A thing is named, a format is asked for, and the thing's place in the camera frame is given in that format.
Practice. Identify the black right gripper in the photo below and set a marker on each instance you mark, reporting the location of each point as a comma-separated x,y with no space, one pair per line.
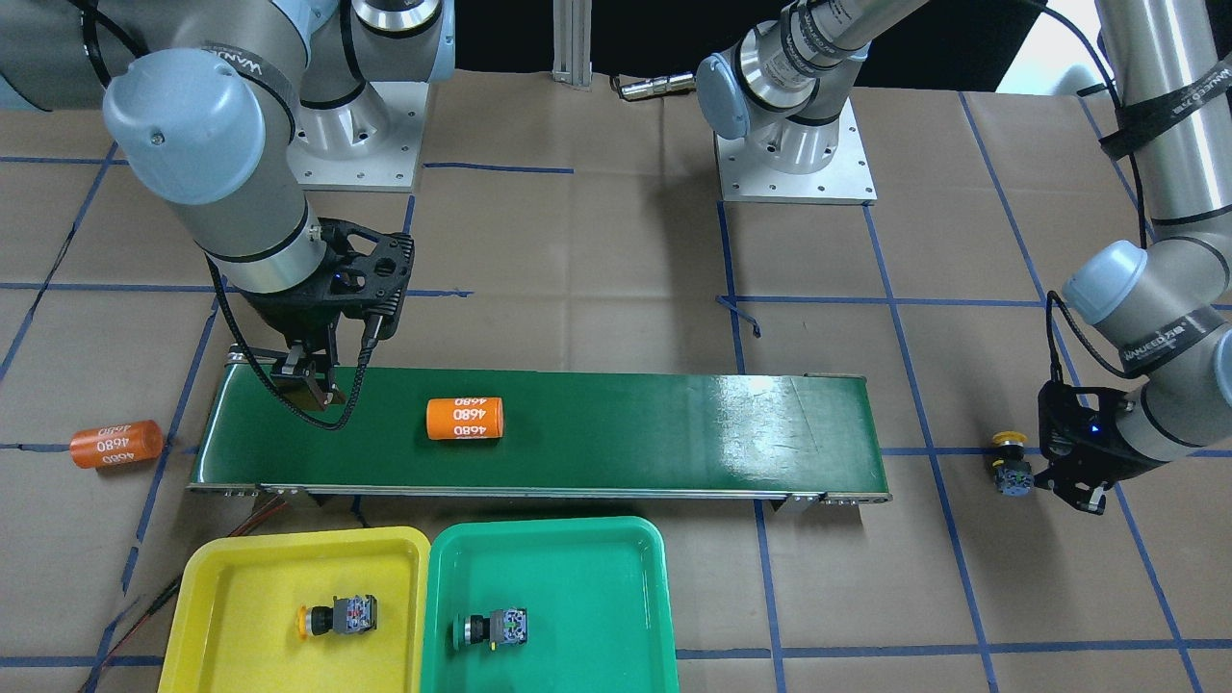
289,320

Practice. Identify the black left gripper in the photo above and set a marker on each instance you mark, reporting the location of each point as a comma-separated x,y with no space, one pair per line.
1109,452

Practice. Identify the yellow push button switch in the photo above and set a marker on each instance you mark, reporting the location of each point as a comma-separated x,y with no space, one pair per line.
1011,472

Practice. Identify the orange cylinder with white print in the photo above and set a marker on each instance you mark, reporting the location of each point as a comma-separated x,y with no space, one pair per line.
116,444

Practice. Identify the green push button switch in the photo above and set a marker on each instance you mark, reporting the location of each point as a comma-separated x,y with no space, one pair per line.
500,628

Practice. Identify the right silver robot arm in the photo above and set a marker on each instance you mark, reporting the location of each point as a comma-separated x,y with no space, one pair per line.
231,112

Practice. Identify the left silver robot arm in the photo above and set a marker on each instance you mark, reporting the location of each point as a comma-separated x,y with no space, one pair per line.
783,86

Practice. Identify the yellow plastic tray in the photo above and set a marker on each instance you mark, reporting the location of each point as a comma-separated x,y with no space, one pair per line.
238,626

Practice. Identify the green conveyor belt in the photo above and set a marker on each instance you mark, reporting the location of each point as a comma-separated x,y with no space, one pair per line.
568,435

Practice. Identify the green plastic tray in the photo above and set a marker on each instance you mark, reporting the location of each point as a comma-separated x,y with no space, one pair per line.
596,595

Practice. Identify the loose blue tape strip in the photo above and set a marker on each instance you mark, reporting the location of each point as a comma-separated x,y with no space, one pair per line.
731,303

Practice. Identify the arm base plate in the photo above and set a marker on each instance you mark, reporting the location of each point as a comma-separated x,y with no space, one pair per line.
370,143
793,163

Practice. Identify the aluminium frame post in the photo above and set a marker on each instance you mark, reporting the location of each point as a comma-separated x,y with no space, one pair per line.
571,43

